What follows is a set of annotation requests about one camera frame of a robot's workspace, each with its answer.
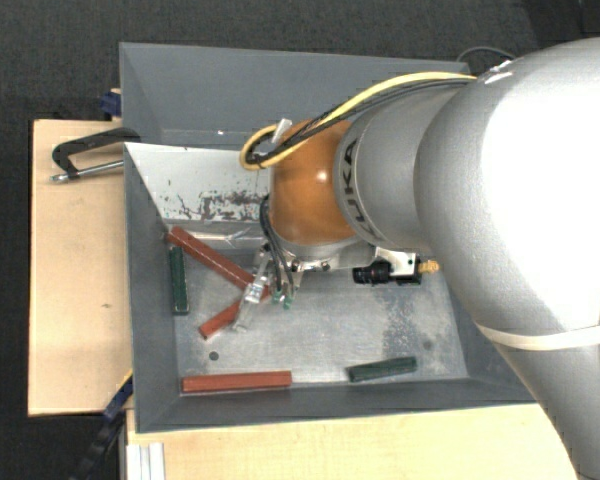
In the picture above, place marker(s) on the black cylinder on white bracket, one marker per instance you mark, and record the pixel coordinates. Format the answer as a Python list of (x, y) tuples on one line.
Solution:
[(380, 271)]

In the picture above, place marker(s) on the grey metal bin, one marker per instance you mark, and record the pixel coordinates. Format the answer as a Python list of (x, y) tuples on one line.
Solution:
[(330, 333)]

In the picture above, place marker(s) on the pale cardboard board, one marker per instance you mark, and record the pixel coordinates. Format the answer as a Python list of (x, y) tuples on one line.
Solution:
[(75, 278)]

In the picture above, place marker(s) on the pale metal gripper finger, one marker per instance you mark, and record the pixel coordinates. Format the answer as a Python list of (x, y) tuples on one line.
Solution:
[(254, 294)]

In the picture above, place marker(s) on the red-brown flat block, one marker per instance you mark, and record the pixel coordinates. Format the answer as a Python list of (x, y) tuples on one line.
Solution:
[(205, 254), (235, 381), (220, 322)]

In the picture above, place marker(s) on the dark green flat block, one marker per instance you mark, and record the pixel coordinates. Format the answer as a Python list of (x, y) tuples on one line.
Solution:
[(179, 283), (382, 369)]

